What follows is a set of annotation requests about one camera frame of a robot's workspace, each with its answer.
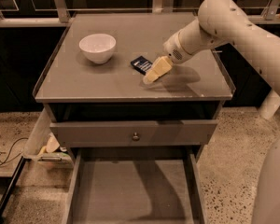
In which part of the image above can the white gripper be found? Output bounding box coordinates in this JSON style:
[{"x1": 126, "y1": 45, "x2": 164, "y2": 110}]
[{"x1": 143, "y1": 31, "x2": 198, "y2": 84}]

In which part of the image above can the blue rxbar blueberry wrapper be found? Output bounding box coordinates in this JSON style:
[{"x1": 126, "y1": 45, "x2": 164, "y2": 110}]
[{"x1": 131, "y1": 56, "x2": 152, "y2": 75}]

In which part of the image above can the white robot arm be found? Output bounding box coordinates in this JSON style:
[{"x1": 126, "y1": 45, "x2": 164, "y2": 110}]
[{"x1": 143, "y1": 0, "x2": 280, "y2": 224}]

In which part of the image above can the round metal drawer knob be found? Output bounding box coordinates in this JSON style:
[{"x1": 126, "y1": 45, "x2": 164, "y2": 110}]
[{"x1": 133, "y1": 133, "x2": 140, "y2": 141}]

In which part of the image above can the grey drawer cabinet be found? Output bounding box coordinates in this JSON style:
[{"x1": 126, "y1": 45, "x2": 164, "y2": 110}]
[{"x1": 32, "y1": 12, "x2": 236, "y2": 224}]

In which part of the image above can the grey top drawer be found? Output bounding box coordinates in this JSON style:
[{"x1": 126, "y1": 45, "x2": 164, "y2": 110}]
[{"x1": 49, "y1": 119, "x2": 217, "y2": 147}]

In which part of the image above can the grey open middle drawer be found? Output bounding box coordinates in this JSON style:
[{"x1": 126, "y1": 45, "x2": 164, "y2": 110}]
[{"x1": 62, "y1": 147, "x2": 209, "y2": 224}]

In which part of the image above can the white ceramic bowl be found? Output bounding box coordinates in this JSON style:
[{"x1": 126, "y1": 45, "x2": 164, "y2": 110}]
[{"x1": 79, "y1": 34, "x2": 117, "y2": 64}]

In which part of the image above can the metal window frame rail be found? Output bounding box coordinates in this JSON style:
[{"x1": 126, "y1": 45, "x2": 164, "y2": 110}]
[{"x1": 0, "y1": 0, "x2": 280, "y2": 28}]

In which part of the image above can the white table leg post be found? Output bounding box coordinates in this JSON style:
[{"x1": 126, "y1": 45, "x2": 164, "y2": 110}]
[{"x1": 259, "y1": 90, "x2": 280, "y2": 119}]

